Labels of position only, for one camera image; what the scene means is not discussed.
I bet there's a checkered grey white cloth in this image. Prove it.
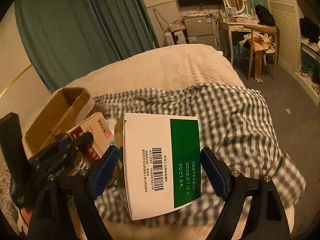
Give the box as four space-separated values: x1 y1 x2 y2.
86 83 306 226

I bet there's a wooden chair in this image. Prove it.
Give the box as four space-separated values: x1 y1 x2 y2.
239 24 279 83

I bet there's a black backpack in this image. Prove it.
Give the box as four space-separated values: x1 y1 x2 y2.
255 4 276 27

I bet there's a brown cardboard box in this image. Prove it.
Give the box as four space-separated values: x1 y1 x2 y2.
23 87 100 158

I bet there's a white shelf unit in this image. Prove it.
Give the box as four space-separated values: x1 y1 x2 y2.
268 0 319 105

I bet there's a grey mini fridge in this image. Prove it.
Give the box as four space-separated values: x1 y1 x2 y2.
183 15 217 49

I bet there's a red white medicine box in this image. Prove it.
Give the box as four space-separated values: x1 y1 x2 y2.
66 112 116 165

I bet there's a white dressing table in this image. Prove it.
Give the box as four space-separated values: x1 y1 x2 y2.
219 21 251 65

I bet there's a white green medicine box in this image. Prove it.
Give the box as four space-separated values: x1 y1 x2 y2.
114 113 201 220

